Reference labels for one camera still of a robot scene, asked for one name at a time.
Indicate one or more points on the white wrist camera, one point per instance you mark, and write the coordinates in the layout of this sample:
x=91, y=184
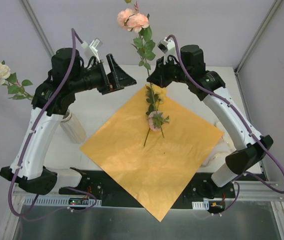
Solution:
x=91, y=49
x=167, y=46

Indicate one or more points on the orange wrapping paper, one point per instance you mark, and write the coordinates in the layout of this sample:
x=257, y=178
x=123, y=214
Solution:
x=153, y=166

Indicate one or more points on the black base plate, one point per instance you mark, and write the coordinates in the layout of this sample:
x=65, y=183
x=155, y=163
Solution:
x=111, y=194

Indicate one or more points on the left aluminium frame post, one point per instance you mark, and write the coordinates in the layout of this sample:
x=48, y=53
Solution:
x=46, y=43

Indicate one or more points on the white cable duct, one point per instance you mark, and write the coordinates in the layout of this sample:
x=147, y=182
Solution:
x=67, y=202
x=200, y=205

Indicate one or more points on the aluminium frame post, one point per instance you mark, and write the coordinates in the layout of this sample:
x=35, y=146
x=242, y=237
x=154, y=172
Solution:
x=46, y=43
x=258, y=35

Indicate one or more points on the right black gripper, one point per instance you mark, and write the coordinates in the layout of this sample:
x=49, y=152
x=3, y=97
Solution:
x=162, y=74

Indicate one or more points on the white ceramic vase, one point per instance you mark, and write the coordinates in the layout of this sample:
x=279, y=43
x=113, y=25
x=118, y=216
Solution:
x=73, y=128

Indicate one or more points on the right white cable duct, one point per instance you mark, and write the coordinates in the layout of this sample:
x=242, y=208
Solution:
x=200, y=205

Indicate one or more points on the left white cable duct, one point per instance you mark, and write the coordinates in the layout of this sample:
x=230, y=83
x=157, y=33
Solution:
x=67, y=202

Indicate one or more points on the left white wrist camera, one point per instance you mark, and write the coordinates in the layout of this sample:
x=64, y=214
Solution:
x=91, y=49

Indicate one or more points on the white flower stem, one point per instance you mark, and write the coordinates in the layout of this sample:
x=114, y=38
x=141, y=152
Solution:
x=15, y=88

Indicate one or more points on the cream printed ribbon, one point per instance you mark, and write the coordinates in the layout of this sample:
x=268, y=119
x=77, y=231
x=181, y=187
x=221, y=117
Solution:
x=224, y=147

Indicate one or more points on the peach and yellow flower stem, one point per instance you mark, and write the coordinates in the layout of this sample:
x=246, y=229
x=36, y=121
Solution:
x=132, y=20

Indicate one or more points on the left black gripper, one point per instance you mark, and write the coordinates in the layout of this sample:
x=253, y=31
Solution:
x=106, y=81

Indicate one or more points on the pink rose stem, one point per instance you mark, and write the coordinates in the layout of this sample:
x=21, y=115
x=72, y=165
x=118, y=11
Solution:
x=155, y=120

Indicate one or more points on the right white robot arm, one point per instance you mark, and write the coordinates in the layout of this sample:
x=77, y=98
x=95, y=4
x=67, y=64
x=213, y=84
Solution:
x=209, y=87

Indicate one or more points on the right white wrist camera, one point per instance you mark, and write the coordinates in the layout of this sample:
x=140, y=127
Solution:
x=167, y=46

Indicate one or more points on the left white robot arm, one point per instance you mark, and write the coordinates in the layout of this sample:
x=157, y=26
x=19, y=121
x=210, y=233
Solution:
x=50, y=103

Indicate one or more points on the right aluminium frame post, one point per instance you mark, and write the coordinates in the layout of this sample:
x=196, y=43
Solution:
x=258, y=35

